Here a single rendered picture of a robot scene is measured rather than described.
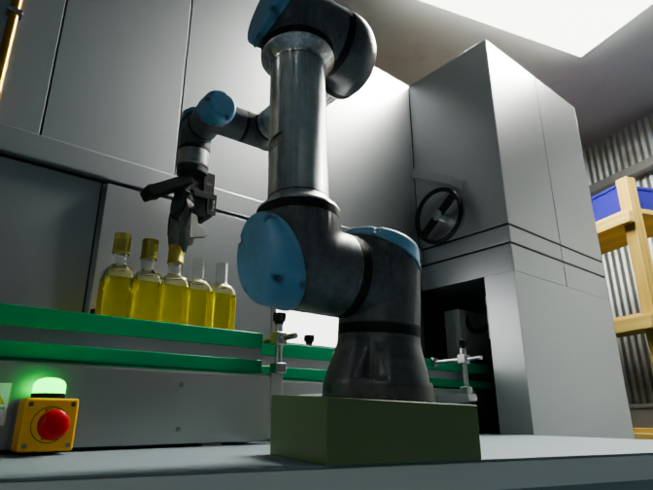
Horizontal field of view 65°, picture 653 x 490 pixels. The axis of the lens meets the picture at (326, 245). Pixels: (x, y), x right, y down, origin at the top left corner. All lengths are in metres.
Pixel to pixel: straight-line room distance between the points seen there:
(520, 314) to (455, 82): 0.94
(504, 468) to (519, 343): 1.00
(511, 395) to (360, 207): 0.77
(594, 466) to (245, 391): 0.60
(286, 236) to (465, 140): 1.44
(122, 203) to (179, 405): 0.54
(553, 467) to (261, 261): 0.46
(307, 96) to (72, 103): 0.77
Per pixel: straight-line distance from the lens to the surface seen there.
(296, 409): 0.67
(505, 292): 1.73
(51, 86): 1.41
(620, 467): 0.86
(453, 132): 2.04
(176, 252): 1.17
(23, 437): 0.83
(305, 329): 1.49
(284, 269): 0.60
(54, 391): 0.86
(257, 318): 1.40
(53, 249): 1.26
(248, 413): 1.04
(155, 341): 0.99
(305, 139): 0.72
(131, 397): 0.95
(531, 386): 1.69
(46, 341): 0.94
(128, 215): 1.30
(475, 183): 1.89
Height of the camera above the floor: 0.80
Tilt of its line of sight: 19 degrees up
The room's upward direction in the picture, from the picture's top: straight up
